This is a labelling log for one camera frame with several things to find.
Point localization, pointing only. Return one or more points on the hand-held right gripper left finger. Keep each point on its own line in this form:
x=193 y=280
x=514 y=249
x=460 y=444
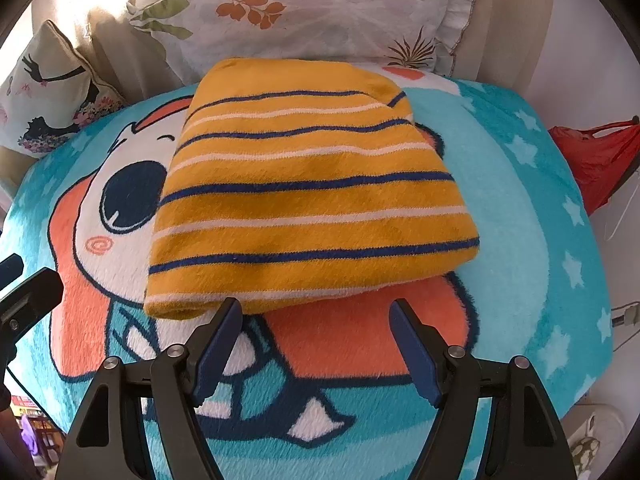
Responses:
x=217 y=350

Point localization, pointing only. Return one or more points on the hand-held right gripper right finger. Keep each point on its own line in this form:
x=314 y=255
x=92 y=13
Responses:
x=415 y=355

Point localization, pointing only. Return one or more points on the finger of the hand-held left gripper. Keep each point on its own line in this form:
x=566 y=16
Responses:
x=30 y=300
x=10 y=270

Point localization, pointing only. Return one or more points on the yellow striped small sweater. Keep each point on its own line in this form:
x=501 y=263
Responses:
x=310 y=195

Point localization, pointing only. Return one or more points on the small bookshelf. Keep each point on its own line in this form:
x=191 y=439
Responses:
x=35 y=425

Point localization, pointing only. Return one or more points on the teal cartoon printed blanket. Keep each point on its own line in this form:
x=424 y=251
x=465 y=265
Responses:
x=525 y=240

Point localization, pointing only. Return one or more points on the bird print cushion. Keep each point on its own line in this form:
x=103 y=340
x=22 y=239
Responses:
x=50 y=100

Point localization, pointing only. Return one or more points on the red plastic bag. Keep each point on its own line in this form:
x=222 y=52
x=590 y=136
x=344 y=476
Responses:
x=600 y=155

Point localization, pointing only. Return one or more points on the white floral pillow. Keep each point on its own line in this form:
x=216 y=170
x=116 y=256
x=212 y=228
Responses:
x=320 y=15

